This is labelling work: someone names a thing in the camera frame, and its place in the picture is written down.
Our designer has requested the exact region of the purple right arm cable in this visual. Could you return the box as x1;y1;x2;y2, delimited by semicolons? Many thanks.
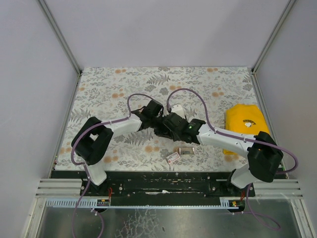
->
166;88;299;230

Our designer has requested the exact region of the floral patterned table mat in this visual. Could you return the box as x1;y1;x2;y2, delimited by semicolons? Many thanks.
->
54;67;258;172

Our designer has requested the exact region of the small pink white stapler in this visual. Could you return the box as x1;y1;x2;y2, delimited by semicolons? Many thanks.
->
171;104;185;119

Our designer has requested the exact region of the aluminium frame post left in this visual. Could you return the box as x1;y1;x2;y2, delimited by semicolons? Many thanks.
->
36;0;82;75

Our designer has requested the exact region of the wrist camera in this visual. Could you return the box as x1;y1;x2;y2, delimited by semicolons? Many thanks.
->
162;113;188;130
143;100;163;117

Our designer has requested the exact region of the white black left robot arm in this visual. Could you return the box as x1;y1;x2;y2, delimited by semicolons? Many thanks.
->
71;104;163;186

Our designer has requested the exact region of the yellow Snoopy cloth pouch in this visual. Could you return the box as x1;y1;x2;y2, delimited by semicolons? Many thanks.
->
222;103;270;155

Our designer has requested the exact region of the aluminium frame post right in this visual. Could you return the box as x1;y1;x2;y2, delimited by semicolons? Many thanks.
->
251;0;297;74

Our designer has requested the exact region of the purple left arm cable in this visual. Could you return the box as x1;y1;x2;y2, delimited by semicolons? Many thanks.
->
70;93;152;238

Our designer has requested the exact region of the aluminium frame post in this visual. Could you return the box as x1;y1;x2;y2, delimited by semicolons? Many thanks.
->
36;0;82;75
251;0;297;74

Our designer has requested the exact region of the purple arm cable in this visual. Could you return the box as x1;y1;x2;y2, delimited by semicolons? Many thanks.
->
70;93;152;238
166;88;299;230

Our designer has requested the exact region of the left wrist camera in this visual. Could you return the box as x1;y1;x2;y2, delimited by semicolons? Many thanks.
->
143;100;163;117

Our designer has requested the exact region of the white slotted cable duct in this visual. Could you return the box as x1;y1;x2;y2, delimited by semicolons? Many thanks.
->
46;198;244;210

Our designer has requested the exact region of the red white staple box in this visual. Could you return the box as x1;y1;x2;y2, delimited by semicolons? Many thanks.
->
166;152;180;165

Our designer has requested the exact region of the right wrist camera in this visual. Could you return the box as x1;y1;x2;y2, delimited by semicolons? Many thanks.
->
162;113;188;130

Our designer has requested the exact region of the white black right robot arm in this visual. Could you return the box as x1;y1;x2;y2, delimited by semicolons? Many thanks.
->
154;113;283;188

